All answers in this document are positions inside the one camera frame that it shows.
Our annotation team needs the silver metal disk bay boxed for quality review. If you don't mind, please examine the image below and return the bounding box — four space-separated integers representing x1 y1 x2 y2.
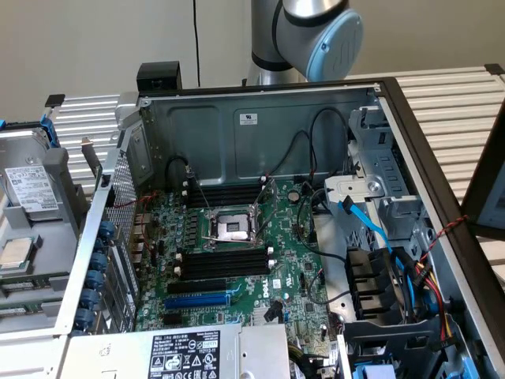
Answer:
323 104 435 257

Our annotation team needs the green Dell motherboard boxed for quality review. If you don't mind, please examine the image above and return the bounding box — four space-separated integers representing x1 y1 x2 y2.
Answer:
133 177 341 374

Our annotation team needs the red yellow black wire bundle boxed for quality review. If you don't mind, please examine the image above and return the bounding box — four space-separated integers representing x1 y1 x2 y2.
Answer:
394 246 458 352

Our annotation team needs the silver finned heatsink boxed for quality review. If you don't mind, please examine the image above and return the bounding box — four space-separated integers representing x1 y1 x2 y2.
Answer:
252 306 286 325

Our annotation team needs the blue expansion slot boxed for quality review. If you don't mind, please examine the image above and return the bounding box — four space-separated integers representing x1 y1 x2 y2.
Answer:
163 291 233 311

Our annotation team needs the silver CPU chip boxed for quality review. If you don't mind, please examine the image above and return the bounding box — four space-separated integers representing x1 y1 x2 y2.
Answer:
0 236 36 274

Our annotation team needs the red black twisted wire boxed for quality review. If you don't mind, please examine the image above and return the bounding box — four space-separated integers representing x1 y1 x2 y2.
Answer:
417 215 470 264
114 190 163 253

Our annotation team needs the black plastic disk bay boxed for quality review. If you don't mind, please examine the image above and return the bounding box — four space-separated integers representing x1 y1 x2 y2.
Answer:
339 317 455 379

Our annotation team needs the CPU socket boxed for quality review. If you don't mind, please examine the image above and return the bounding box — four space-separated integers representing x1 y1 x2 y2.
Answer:
201 208 270 250

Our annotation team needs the grey parts rack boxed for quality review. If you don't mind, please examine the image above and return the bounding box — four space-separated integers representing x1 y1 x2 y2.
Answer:
0 114 104 336

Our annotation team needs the arched black wire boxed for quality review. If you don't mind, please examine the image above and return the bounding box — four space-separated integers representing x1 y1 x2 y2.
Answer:
271 129 313 178
309 107 352 178

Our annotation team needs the blue plastic disk carrier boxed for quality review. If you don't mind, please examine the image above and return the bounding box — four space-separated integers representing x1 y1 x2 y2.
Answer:
0 114 60 151

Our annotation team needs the short looped black wire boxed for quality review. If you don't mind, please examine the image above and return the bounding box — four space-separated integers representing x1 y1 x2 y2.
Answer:
165 156 196 190

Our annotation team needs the open black PC case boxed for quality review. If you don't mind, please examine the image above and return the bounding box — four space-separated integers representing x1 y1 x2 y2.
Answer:
54 77 505 379

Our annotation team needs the small black box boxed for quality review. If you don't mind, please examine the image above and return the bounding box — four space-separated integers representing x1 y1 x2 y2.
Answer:
137 62 183 94

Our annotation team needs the black framed panel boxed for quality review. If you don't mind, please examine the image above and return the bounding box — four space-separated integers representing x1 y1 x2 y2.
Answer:
459 104 505 238

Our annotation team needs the black wire with connector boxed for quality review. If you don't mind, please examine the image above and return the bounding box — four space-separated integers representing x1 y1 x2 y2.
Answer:
263 300 284 323

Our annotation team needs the silver power supply unit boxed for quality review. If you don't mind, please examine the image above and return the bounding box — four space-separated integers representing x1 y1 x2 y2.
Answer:
58 323 291 379

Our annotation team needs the long black expansion slot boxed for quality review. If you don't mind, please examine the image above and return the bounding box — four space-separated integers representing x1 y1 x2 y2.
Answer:
166 278 229 296

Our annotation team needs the thin black cable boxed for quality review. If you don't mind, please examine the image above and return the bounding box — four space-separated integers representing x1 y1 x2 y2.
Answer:
192 0 200 88

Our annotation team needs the silver hard disk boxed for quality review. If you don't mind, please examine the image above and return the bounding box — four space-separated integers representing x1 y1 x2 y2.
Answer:
0 128 66 222

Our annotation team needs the yellow black power wire bundle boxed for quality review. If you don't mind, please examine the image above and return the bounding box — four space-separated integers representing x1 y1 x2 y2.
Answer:
286 342 316 379

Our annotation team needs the blue plastic tab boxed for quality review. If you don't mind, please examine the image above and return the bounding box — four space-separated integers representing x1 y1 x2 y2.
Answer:
352 362 398 379

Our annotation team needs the blue SATA wire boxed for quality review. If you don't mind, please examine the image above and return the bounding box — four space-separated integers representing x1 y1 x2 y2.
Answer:
338 195 419 317

